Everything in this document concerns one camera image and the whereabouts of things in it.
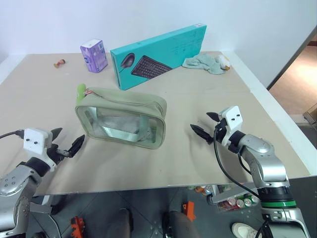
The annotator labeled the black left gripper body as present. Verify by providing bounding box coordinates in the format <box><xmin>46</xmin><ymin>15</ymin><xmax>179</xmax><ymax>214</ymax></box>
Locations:
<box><xmin>44</xmin><ymin>133</ymin><xmax>76</xmax><ymax>166</ymax></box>

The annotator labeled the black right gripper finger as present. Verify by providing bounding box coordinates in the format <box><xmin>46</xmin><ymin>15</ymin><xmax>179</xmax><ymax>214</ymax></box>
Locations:
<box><xmin>206</xmin><ymin>112</ymin><xmax>221</xmax><ymax>123</ymax></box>
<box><xmin>190</xmin><ymin>124</ymin><xmax>213</xmax><ymax>144</ymax></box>

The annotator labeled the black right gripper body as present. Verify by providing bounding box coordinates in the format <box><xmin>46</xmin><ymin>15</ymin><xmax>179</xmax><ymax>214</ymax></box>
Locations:
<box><xmin>209</xmin><ymin>118</ymin><xmax>229</xmax><ymax>145</ymax></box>

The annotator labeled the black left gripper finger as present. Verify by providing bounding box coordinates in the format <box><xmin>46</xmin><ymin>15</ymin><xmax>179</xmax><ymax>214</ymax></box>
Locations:
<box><xmin>51</xmin><ymin>127</ymin><xmax>63</xmax><ymax>143</ymax></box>
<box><xmin>67</xmin><ymin>134</ymin><xmax>86</xmax><ymax>159</ymax></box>

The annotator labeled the green transparent pouch bag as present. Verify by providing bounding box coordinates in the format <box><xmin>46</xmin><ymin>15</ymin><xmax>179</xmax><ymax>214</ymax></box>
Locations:
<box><xmin>74</xmin><ymin>86</ymin><xmax>167</xmax><ymax>150</ymax></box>

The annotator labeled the bright green fabric tab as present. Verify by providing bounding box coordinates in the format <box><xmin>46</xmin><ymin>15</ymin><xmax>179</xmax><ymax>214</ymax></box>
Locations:
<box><xmin>76</xmin><ymin>83</ymin><xmax>87</xmax><ymax>105</ymax></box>

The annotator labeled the pale green cloth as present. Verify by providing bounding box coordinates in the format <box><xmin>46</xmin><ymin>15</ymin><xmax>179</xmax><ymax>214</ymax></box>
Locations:
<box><xmin>182</xmin><ymin>53</ymin><xmax>225</xmax><ymax>75</ymax></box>

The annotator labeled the white plush toy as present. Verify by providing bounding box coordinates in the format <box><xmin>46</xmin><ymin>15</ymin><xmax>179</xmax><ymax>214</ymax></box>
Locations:
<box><xmin>214</xmin><ymin>55</ymin><xmax>232</xmax><ymax>70</ymax></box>

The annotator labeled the clear plastic bin of cans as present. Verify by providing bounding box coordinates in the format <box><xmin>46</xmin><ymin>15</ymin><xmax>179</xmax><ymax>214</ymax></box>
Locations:
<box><xmin>207</xmin><ymin>183</ymin><xmax>261</xmax><ymax>214</ymax></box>

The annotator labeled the orange and black tool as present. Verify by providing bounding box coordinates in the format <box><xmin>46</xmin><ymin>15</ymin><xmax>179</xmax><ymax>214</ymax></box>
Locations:
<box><xmin>70</xmin><ymin>216</ymin><xmax>87</xmax><ymax>238</ymax></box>

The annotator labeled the orange plastic block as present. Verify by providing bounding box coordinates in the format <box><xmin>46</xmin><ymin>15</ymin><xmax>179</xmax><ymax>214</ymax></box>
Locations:
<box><xmin>182</xmin><ymin>201</ymin><xmax>197</xmax><ymax>221</ymax></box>

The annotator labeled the teal keyboard box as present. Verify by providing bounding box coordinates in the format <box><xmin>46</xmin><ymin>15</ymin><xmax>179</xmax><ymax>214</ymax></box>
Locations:
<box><xmin>109</xmin><ymin>23</ymin><xmax>208</xmax><ymax>91</ymax></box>

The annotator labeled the purple tissue pack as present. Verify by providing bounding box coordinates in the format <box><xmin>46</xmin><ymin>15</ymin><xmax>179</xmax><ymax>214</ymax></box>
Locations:
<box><xmin>80</xmin><ymin>38</ymin><xmax>109</xmax><ymax>73</ymax></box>

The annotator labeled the dark rounded shape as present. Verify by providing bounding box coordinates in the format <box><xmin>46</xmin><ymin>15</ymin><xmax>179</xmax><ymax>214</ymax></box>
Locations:
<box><xmin>162</xmin><ymin>210</ymin><xmax>200</xmax><ymax>238</ymax></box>
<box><xmin>114</xmin><ymin>208</ymin><xmax>135</xmax><ymax>238</ymax></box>

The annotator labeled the grey metal box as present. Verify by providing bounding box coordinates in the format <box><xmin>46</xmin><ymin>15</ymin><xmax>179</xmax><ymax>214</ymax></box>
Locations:
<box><xmin>303</xmin><ymin>103</ymin><xmax>317</xmax><ymax>123</ymax></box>

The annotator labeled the white shoe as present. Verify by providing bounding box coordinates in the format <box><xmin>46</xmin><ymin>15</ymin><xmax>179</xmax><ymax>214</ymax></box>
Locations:
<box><xmin>231</xmin><ymin>222</ymin><xmax>260</xmax><ymax>238</ymax></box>

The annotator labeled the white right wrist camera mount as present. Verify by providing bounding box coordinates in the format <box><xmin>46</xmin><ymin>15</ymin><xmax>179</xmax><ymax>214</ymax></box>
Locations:
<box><xmin>217</xmin><ymin>105</ymin><xmax>242</xmax><ymax>147</ymax></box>

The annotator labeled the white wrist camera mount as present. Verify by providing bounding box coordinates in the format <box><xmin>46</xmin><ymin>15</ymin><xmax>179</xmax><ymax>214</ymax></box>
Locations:
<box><xmin>23</xmin><ymin>128</ymin><xmax>57</xmax><ymax>172</ymax></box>
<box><xmin>217</xmin><ymin>105</ymin><xmax>242</xmax><ymax>147</ymax></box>

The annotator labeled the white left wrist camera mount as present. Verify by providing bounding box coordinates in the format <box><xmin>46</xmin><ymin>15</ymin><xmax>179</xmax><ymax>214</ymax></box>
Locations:
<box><xmin>23</xmin><ymin>128</ymin><xmax>57</xmax><ymax>172</ymax></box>

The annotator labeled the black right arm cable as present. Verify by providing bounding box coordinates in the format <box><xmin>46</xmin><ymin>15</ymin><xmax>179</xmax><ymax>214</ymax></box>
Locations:
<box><xmin>213</xmin><ymin>125</ymin><xmax>261</xmax><ymax>197</ymax></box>

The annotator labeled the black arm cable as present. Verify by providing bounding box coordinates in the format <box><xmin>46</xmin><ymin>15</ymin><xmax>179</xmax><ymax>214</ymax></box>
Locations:
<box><xmin>213</xmin><ymin>125</ymin><xmax>261</xmax><ymax>197</ymax></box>
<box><xmin>0</xmin><ymin>129</ymin><xmax>26</xmax><ymax>139</ymax></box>

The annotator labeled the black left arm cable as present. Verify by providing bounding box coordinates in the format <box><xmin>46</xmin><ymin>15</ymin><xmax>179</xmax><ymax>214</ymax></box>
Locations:
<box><xmin>0</xmin><ymin>129</ymin><xmax>26</xmax><ymax>139</ymax></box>

